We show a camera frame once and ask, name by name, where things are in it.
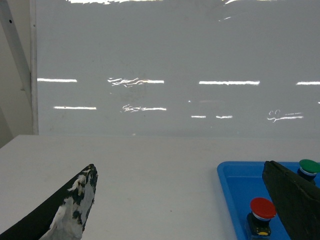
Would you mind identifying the left gripper black white-smeared left finger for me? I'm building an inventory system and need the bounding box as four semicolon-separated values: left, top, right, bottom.
0;164;98;240

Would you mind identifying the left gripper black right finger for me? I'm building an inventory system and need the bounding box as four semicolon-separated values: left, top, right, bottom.
262;160;320;240

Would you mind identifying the red mushroom push button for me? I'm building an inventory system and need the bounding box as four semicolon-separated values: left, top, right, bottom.
245;197;277;240

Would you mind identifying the green mushroom push button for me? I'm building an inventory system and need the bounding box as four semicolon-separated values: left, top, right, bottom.
297;159;320;185

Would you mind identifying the blue plastic tray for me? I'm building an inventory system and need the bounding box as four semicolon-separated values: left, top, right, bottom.
216;161;320;240

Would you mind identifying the white frame post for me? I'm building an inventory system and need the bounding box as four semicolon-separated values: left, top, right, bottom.
0;0;33;147

